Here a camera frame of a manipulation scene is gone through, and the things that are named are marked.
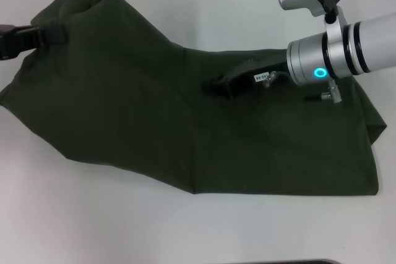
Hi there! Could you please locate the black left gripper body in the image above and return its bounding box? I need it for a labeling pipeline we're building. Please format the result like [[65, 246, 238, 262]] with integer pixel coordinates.
[[0, 23, 41, 61]]

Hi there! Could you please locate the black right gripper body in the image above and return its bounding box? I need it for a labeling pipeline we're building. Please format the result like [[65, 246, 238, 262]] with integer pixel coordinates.
[[216, 58, 292, 95]]

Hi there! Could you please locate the dark green FREE T-shirt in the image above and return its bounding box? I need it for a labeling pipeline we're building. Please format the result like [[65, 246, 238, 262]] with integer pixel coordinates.
[[0, 0, 389, 197]]

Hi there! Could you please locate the right arm connector cable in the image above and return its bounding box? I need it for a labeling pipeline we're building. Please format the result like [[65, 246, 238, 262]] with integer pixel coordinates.
[[262, 70, 343, 104]]

